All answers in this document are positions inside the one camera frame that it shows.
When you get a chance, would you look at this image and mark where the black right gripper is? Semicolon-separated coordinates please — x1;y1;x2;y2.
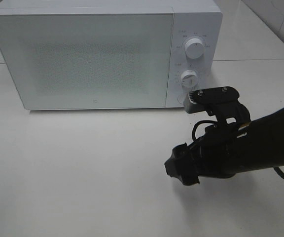
164;123;236;186

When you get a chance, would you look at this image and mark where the round white door button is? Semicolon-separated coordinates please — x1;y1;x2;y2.
177;93;188;105

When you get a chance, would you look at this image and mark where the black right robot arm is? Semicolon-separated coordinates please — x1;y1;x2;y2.
164;108;284;186

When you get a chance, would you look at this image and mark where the lower white timer knob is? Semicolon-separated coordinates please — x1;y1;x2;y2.
179;70;199;88

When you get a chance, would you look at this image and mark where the upper white power knob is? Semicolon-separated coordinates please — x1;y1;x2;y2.
184;37;205;59

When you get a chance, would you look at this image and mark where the white microwave oven body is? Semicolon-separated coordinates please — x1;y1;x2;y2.
0;0;223;110

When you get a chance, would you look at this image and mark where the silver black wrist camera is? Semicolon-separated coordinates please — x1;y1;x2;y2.
183;86;250;126

